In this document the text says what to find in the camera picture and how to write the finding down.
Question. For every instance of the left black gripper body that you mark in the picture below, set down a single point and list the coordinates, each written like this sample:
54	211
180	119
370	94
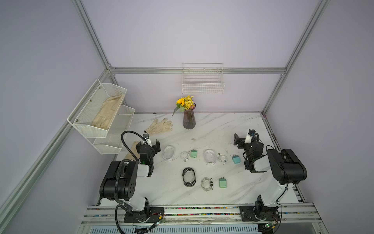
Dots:
147	147

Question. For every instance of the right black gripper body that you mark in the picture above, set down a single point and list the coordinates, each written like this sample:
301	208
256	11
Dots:
242	142

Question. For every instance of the green charger plug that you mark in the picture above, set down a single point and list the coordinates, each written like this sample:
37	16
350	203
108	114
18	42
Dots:
223	182
193	154

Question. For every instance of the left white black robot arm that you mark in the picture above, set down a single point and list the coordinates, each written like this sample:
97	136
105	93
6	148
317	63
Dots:
120	179

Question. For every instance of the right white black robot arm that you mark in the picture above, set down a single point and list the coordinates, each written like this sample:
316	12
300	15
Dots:
286	168

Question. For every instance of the beige leather glove on table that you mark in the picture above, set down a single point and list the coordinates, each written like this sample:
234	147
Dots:
129	156

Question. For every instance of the right teal charger plug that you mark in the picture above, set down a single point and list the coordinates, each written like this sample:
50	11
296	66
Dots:
236	159

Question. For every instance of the white knit glove on table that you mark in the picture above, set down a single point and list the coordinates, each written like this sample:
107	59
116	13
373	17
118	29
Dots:
158	127

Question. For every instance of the lower white mesh shelf bin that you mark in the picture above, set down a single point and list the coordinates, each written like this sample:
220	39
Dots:
112	144

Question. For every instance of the white mesh shelf bin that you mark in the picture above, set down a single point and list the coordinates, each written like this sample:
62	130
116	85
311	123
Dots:
84	117
112	144

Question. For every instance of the dark glass flower vase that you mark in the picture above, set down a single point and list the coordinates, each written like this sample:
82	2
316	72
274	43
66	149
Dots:
189	121

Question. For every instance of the beige glove in bin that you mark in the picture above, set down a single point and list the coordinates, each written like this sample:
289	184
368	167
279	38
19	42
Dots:
107	112

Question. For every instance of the yellow flower bouquet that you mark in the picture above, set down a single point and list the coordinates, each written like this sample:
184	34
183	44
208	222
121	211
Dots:
184	103

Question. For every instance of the upper white mesh shelf bin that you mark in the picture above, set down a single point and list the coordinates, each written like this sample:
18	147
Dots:
84	117

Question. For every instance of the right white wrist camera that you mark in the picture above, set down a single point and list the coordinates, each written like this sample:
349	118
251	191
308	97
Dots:
249	136

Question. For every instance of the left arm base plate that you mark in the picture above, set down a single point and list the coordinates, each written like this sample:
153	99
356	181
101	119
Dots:
148	215

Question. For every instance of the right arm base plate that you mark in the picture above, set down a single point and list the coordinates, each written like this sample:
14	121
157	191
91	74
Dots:
255	214

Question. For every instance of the aluminium front rail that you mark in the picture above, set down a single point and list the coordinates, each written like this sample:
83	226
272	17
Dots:
299	218

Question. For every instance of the white wire wall basket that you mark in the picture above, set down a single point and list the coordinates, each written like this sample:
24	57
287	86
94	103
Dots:
202	78

